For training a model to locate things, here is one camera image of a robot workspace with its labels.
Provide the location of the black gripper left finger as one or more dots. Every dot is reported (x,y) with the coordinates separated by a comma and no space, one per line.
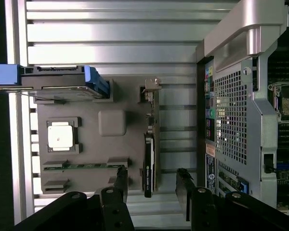
(110,211)

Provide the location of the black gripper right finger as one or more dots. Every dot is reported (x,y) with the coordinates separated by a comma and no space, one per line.
(202,211)

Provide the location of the blue card retainer clip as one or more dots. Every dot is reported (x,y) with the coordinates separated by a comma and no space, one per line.
(243,185)

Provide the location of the green RAM stick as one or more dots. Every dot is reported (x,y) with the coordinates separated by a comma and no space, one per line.
(86,166)

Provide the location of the grey parts rack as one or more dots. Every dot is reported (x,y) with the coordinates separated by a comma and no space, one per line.
(86,144)

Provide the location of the silver CPU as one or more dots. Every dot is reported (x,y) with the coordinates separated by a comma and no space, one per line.
(60,137)

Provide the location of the blue expansion slot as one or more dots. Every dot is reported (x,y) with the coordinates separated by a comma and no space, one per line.
(287,166)

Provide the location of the black open PC case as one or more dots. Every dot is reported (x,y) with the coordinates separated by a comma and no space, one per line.
(231,108)

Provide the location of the CPU socket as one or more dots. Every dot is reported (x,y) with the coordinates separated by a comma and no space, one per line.
(287,101)

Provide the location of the hard disk blue carrier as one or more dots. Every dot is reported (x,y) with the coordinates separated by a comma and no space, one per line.
(50,79)

